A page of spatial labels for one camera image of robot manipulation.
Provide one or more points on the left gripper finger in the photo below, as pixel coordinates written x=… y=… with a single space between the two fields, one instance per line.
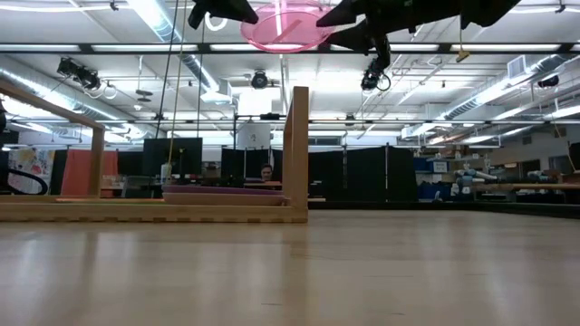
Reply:
x=231 y=10

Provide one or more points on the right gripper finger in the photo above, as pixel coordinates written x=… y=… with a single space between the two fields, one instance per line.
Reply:
x=351 y=12
x=360 y=37

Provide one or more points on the pink translucent plate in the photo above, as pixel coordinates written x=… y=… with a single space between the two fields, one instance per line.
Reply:
x=272 y=36

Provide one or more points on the purple plate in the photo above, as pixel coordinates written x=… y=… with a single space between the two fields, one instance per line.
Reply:
x=217 y=189

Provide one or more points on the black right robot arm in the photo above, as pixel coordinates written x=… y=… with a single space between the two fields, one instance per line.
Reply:
x=489 y=11

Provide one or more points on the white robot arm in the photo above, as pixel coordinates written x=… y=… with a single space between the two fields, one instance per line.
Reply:
x=471 y=174

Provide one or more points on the wooden slatted shelf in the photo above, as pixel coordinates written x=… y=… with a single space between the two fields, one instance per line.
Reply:
x=299 y=158

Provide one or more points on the black overhead light bar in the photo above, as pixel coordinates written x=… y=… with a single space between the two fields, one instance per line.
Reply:
x=204 y=47

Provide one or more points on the white hanging sign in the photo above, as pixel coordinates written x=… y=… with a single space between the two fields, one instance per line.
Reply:
x=254 y=136

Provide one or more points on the black partition screen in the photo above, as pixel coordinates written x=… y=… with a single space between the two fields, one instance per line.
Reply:
x=362 y=174

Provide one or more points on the person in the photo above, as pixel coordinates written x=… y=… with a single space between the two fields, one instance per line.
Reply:
x=266 y=173

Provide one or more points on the blue cabinet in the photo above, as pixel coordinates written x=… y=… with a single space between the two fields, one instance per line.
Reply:
x=426 y=190

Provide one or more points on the orange partition panel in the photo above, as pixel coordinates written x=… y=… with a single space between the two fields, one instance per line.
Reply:
x=74 y=172

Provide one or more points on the colourful poster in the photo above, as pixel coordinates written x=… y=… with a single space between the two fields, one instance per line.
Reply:
x=31 y=165

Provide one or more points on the silver ventilation duct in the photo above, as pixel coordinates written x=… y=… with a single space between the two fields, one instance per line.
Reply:
x=158 y=22
x=489 y=93

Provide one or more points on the black table frame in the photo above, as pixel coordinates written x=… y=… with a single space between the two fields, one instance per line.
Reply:
x=453 y=207

